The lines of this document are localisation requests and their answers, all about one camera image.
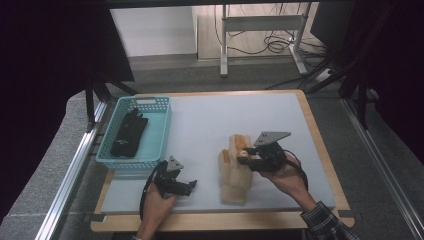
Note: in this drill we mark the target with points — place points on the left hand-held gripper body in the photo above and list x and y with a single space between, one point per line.
166 180

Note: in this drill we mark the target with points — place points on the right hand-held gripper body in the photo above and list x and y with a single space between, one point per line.
268 156

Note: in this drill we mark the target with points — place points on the teal plastic basket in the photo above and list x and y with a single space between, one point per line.
155 140

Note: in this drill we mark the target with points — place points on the black glove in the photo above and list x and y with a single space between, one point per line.
128 133

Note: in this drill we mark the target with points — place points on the person's left hand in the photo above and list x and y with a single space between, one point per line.
156 206

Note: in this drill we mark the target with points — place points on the person's right hand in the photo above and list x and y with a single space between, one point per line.
290 180

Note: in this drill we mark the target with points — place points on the wooden table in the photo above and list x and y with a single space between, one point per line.
213 221

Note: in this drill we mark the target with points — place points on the white table mat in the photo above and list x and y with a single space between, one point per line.
206 123

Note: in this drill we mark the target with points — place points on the white power strip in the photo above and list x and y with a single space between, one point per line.
322 75

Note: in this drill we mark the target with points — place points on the black tripod stand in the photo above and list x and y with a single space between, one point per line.
353 66
96 93

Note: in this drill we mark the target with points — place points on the white panel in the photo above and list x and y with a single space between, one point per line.
153 31

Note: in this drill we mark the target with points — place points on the dark curtain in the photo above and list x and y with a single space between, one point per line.
400 66
43 66

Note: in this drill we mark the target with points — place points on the aluminium rail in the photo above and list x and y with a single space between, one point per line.
70 173
383 166

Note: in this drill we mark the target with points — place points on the white metal desk frame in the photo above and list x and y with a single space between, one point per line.
260 23

